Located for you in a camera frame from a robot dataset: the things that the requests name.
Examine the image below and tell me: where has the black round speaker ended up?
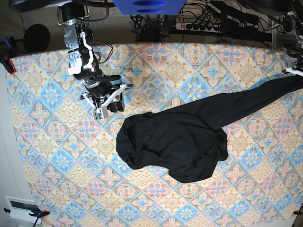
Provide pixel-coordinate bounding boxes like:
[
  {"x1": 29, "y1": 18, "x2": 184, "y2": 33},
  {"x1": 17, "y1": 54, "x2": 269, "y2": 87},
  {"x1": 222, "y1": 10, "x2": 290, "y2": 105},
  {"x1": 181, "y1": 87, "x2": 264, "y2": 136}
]
[{"x1": 23, "y1": 24, "x2": 51, "y2": 53}]

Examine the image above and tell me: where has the patterned tablecloth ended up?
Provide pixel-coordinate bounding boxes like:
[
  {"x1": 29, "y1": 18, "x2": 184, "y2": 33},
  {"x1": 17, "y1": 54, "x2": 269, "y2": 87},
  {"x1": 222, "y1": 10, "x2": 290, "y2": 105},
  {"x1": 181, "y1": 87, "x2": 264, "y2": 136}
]
[{"x1": 6, "y1": 43, "x2": 303, "y2": 227}]

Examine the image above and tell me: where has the red black clamp upper left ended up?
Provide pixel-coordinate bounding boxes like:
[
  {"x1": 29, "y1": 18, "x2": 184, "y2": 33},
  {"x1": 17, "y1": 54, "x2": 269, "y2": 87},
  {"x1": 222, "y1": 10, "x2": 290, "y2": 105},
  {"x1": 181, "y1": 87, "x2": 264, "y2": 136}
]
[{"x1": 0, "y1": 37, "x2": 16, "y2": 75}]

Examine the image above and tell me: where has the blue clamp lower left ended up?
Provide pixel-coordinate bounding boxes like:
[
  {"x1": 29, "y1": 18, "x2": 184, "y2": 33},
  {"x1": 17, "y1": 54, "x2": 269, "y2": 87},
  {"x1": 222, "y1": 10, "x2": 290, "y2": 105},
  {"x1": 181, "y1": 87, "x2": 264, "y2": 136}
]
[{"x1": 4, "y1": 208, "x2": 50, "y2": 227}]

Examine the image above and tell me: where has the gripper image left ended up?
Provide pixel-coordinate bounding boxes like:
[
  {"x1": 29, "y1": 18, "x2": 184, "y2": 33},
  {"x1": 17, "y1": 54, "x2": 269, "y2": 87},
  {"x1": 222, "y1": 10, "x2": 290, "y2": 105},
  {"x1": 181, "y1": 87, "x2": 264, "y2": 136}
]
[{"x1": 82, "y1": 75, "x2": 125, "y2": 113}]

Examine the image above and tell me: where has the robot arm image right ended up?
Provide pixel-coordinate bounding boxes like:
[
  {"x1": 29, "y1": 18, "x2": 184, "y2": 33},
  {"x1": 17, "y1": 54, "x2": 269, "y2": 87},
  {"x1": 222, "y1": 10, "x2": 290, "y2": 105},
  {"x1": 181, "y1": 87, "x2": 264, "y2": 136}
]
[{"x1": 284, "y1": 0, "x2": 303, "y2": 74}]

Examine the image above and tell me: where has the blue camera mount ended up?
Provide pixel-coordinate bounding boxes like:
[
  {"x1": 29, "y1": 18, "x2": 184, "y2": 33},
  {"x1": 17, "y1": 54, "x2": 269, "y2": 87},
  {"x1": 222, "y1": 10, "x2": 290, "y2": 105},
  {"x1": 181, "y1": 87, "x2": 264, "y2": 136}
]
[{"x1": 113, "y1": 0, "x2": 186, "y2": 16}]

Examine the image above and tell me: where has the white wall vent box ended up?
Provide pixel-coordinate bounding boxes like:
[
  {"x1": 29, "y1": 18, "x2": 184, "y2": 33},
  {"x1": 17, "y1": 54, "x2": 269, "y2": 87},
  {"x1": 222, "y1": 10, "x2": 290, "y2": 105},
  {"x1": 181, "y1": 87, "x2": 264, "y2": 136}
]
[{"x1": 5, "y1": 196, "x2": 39, "y2": 224}]

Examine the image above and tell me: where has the orange clamp lower right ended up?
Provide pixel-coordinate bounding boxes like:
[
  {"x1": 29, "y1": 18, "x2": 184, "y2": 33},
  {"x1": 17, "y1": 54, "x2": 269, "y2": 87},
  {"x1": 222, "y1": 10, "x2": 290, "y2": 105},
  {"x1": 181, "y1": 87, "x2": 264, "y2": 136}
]
[{"x1": 293, "y1": 210, "x2": 302, "y2": 215}]

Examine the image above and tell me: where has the black t-shirt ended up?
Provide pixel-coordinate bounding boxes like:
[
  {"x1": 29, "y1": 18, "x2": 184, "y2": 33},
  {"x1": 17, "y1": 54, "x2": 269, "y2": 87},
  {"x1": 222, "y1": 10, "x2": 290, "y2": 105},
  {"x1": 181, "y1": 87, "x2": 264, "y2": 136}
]
[{"x1": 116, "y1": 75, "x2": 303, "y2": 183}]

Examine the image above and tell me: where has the white power strip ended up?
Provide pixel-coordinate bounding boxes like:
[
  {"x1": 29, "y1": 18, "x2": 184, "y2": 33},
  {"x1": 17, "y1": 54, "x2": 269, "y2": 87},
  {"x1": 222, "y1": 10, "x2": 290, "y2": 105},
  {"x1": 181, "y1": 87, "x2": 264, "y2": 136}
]
[{"x1": 175, "y1": 22, "x2": 220, "y2": 33}]

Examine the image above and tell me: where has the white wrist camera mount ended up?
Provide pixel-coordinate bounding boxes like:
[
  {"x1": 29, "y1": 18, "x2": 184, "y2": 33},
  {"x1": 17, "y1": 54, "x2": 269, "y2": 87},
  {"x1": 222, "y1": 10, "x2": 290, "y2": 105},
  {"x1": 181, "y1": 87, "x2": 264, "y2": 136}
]
[
  {"x1": 80, "y1": 83, "x2": 133, "y2": 120},
  {"x1": 286, "y1": 68, "x2": 303, "y2": 77}
]

